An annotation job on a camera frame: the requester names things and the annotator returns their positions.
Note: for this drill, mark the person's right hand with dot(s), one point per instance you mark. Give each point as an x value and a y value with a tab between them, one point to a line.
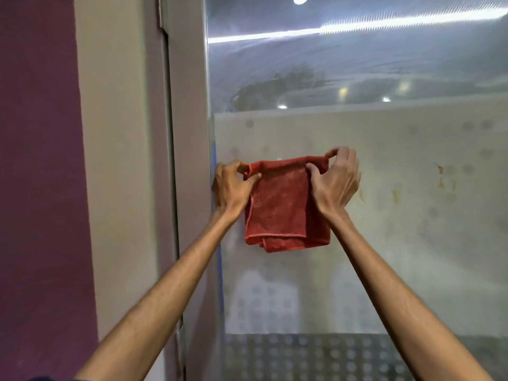
336	185

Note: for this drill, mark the person's left hand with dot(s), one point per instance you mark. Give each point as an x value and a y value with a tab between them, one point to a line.
229	192

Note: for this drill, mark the person's right thumb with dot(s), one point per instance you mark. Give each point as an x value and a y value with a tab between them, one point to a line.
311	173

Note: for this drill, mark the person's left thumb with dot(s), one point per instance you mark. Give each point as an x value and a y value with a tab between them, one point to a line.
252	181

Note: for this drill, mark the red microfibre cloth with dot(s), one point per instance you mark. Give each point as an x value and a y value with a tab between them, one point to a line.
281	206

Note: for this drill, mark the person's right forearm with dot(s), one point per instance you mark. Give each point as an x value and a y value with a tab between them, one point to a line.
397	297

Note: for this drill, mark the person's left forearm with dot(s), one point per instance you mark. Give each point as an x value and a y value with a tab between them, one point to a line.
166	297

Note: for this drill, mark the glass partition panel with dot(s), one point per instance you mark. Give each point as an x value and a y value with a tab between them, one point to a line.
397	67

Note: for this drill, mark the grey metal door frame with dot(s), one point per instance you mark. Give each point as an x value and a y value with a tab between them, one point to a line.
190	115

